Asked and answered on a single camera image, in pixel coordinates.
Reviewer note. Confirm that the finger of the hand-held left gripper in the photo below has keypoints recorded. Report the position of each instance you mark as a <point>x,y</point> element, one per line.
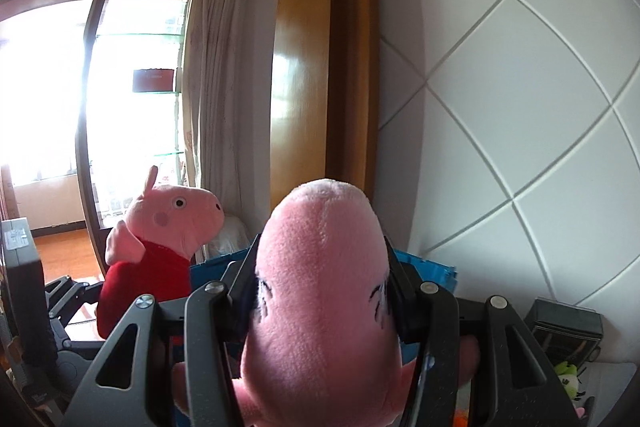
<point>70,289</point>
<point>65,332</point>

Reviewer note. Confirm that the beige curtain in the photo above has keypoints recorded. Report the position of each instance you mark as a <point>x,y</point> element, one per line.
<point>215,82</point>

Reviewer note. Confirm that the red dress pig plush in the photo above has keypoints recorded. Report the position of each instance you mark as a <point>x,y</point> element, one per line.
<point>175,212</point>

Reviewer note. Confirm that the orange dress pig plush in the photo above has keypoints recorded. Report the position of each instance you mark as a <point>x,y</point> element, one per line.
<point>320,282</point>

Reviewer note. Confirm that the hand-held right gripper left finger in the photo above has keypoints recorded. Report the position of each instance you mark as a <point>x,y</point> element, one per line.
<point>240,287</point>

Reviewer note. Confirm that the green plush toy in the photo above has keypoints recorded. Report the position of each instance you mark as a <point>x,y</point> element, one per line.
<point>567,379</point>

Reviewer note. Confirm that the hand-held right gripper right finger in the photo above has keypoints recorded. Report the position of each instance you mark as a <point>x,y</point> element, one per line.
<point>405,307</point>

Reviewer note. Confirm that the wooden door frame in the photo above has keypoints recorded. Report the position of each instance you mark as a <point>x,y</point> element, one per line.
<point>85,132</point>

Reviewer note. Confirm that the blue plastic crate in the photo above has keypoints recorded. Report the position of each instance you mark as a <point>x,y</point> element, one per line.
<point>425,267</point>

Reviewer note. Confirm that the wooden pillar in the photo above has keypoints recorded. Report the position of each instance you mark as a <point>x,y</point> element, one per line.
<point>305,57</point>

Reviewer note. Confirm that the black box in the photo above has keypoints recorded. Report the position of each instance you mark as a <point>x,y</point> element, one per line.
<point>565,322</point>

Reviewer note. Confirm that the red sign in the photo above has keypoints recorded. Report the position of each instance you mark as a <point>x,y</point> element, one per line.
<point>154,80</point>

